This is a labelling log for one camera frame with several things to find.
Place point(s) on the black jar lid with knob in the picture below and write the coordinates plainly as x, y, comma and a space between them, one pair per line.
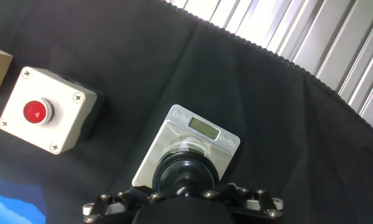
171, 174

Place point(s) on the clear glass jar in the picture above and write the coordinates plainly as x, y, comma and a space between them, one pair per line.
189, 144

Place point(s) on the white box with red button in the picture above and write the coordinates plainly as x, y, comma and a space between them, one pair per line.
62, 124

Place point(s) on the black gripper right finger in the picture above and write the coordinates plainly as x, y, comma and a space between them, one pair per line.
261, 202

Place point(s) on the silver digital scale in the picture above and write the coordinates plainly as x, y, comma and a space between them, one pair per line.
155, 155

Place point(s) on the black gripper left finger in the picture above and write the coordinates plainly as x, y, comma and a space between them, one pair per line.
127, 196

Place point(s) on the black cloth with blue print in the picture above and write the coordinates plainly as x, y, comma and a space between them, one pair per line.
267, 124

